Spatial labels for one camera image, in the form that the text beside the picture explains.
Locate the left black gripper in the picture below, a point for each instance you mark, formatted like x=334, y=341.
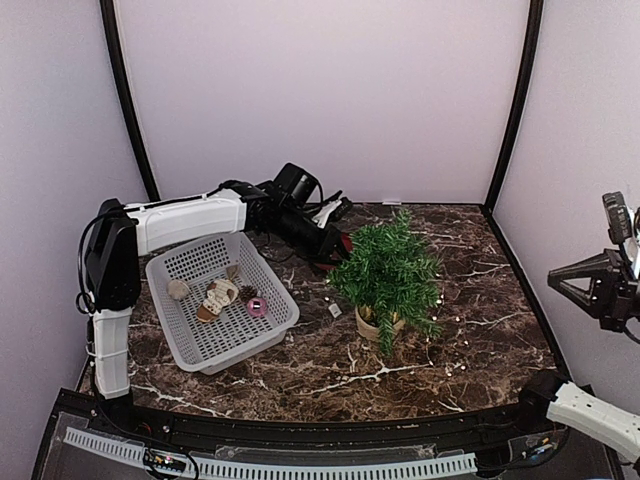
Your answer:
x=330, y=241

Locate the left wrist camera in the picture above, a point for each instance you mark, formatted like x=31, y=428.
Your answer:
x=333, y=209

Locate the small seashell ornament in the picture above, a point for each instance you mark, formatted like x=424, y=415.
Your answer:
x=232, y=271

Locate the small potted christmas tree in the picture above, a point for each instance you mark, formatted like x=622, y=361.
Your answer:
x=390, y=277

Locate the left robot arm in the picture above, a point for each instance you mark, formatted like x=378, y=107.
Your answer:
x=114, y=240

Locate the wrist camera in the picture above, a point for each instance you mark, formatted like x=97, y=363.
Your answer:
x=333, y=209
x=623, y=228

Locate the black front rail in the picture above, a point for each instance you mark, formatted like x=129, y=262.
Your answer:
x=488, y=429

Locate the right black frame post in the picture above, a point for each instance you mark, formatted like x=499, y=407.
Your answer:
x=525, y=70

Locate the pink ball ornament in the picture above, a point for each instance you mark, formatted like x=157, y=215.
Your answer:
x=257, y=307

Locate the red floral plate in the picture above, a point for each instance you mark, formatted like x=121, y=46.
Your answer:
x=330, y=259

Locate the beige fluffy ornament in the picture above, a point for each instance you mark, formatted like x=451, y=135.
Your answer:
x=178, y=289

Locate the white cable duct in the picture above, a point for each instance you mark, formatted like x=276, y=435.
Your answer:
x=258, y=463

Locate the brown pine cone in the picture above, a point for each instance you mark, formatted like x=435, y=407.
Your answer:
x=247, y=292

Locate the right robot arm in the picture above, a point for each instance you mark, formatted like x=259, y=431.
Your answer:
x=551, y=396

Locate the white plastic basket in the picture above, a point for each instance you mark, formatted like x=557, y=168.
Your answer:
x=211, y=347

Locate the knit doll ornament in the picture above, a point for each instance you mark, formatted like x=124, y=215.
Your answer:
x=220, y=294

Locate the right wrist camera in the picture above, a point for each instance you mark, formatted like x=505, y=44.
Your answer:
x=623, y=228

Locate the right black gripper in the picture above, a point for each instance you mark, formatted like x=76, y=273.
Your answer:
x=609, y=296

